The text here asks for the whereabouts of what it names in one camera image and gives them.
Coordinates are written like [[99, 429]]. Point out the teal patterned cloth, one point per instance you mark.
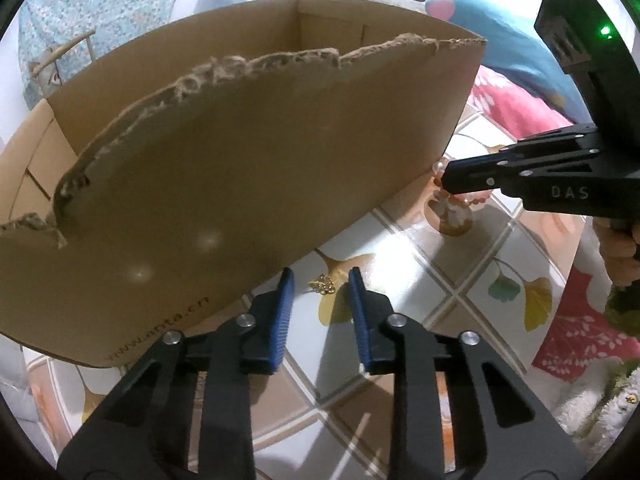
[[46, 24]]

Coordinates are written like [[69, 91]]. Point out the wooden chair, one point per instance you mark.
[[45, 72]]

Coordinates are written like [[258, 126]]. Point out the green white blanket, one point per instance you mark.
[[595, 408]]

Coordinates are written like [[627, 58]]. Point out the pink floral blanket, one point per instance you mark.
[[578, 332]]

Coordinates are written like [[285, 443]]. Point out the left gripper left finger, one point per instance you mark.
[[183, 410]]

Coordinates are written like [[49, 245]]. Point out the brown cardboard box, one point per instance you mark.
[[290, 95]]

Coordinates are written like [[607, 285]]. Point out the patterned tablecloth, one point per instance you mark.
[[400, 309]]

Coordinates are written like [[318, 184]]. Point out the right hand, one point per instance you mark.
[[617, 250]]

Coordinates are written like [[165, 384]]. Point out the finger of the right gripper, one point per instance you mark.
[[461, 180], [500, 152]]

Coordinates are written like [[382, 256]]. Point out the blue plush toy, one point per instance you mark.
[[515, 50]]

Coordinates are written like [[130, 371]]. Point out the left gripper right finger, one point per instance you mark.
[[460, 412]]

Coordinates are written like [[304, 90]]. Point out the small gold earrings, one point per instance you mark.
[[322, 285]]

